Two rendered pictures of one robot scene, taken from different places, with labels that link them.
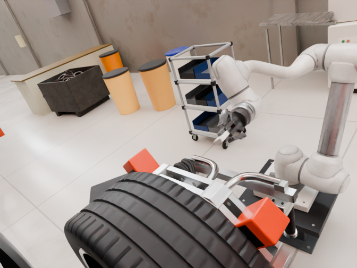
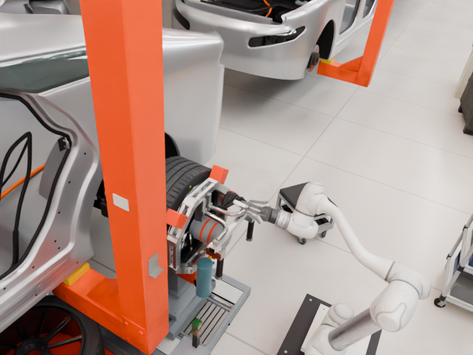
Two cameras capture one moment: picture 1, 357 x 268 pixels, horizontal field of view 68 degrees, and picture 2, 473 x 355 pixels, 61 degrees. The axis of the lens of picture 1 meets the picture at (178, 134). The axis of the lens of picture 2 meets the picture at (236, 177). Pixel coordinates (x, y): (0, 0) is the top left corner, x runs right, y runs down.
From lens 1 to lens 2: 179 cm
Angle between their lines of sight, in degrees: 55
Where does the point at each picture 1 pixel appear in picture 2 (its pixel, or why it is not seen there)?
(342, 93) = (364, 315)
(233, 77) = (301, 198)
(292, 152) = (337, 312)
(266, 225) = (168, 215)
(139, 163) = (215, 170)
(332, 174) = (314, 344)
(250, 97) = (296, 218)
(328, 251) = not seen: outside the picture
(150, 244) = not seen: hidden behind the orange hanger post
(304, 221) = (289, 345)
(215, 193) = (188, 200)
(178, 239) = not seen: hidden behind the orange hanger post
